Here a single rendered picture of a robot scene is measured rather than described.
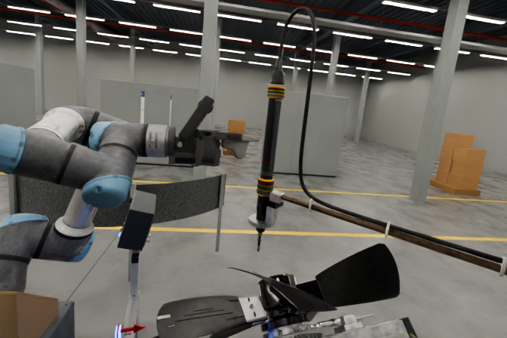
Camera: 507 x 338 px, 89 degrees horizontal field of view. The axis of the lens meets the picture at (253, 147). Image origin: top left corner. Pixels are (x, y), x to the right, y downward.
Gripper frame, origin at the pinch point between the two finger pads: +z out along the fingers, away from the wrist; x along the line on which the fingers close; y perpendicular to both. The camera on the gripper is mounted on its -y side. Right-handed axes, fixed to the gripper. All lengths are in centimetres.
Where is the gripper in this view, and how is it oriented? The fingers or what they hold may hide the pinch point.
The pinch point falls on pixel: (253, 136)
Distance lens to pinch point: 63.4
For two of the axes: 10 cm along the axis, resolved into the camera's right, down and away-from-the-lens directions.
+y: -0.5, 10.0, 0.0
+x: 2.2, 0.1, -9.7
